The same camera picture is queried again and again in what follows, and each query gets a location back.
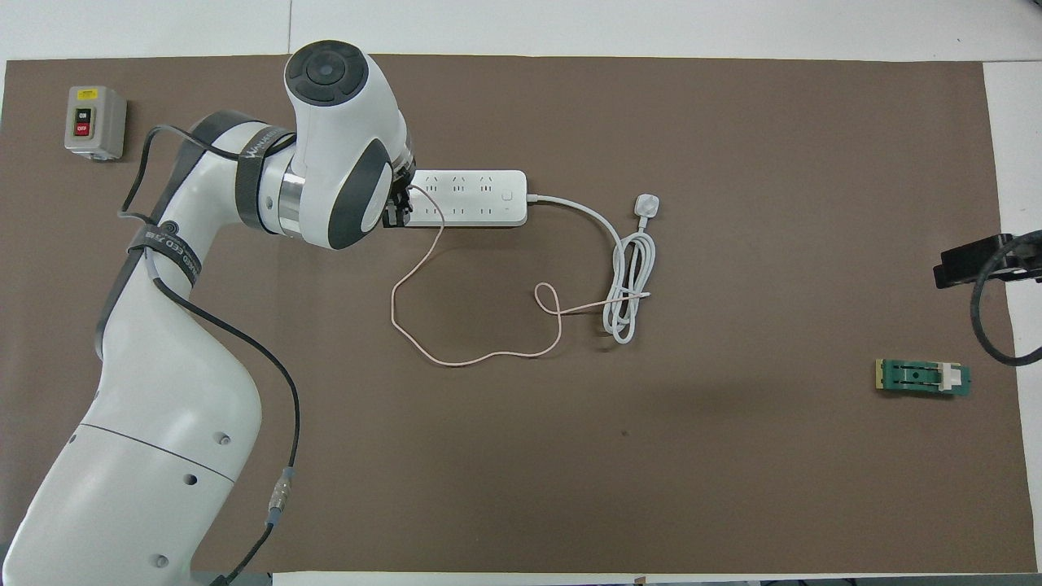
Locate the white power strip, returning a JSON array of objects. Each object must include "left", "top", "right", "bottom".
[{"left": 405, "top": 169, "right": 528, "bottom": 227}]

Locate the brown table mat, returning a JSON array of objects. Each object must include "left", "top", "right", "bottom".
[{"left": 0, "top": 55, "right": 1025, "bottom": 575}]

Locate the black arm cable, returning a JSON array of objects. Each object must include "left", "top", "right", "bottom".
[
  {"left": 970, "top": 230, "right": 1042, "bottom": 367},
  {"left": 118, "top": 125, "right": 300, "bottom": 586}
]

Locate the pink charger cable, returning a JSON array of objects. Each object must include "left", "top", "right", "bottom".
[{"left": 391, "top": 186, "right": 652, "bottom": 367}]

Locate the white power strip cord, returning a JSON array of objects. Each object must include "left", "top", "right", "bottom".
[{"left": 525, "top": 192, "right": 659, "bottom": 344}]

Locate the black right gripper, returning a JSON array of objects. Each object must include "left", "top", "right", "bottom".
[{"left": 934, "top": 232, "right": 1042, "bottom": 289}]

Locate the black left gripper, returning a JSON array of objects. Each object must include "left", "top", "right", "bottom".
[{"left": 383, "top": 159, "right": 418, "bottom": 229}]

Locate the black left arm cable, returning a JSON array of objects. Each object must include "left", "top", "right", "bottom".
[{"left": 118, "top": 125, "right": 300, "bottom": 586}]

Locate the green knife switch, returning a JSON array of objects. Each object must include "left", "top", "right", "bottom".
[{"left": 875, "top": 358, "right": 972, "bottom": 400}]

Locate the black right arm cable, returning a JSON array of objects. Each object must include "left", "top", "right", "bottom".
[{"left": 970, "top": 230, "right": 1042, "bottom": 367}]

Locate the grey on-off switch box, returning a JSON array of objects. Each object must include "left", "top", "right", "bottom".
[{"left": 64, "top": 85, "right": 128, "bottom": 161}]

